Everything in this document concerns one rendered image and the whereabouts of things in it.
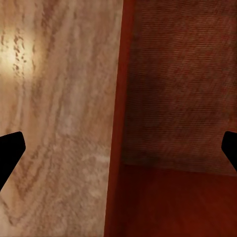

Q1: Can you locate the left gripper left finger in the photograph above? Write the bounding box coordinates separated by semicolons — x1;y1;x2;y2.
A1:
0;131;26;190

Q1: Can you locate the storage box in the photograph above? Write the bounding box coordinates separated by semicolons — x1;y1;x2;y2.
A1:
104;0;237;237

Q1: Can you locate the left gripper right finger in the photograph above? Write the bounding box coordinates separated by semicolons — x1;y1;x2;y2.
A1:
220;129;237;171

